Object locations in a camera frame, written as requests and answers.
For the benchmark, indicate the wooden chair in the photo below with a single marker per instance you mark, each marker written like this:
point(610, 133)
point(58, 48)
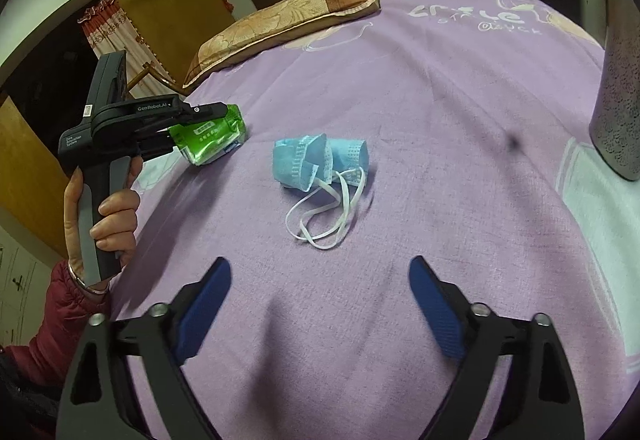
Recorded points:
point(150, 70)

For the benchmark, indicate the person's left forearm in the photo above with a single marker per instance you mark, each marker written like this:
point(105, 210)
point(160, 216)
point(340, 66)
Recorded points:
point(50, 320)

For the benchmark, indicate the beige brown pillow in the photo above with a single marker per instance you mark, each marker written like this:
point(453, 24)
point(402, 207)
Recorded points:
point(270, 25)

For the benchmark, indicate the purple printed blanket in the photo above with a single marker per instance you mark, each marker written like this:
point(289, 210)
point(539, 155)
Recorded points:
point(450, 120)

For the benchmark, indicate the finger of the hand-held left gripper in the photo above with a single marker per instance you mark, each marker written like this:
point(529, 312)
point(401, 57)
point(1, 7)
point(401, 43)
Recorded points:
point(157, 144)
point(205, 110)

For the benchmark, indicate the green tissue packet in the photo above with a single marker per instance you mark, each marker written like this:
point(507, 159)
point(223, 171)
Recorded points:
point(215, 135)

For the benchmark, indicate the person's dark clothing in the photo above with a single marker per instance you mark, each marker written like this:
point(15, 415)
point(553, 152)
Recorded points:
point(25, 395)

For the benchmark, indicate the person's left hand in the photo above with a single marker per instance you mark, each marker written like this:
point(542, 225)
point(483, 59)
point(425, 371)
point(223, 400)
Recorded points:
point(120, 220)

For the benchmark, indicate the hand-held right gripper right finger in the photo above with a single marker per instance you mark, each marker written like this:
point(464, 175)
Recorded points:
point(435, 315)

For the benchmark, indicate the blue face mask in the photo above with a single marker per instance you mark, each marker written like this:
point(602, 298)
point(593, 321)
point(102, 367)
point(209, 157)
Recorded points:
point(305, 160)

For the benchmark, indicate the floral red white curtain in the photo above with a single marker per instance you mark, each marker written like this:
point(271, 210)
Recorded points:
point(107, 30)

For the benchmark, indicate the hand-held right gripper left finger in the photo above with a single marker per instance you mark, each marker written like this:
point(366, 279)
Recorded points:
point(205, 315)

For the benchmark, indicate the silver metal bottle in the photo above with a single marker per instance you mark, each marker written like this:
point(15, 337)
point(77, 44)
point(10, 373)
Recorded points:
point(620, 110)

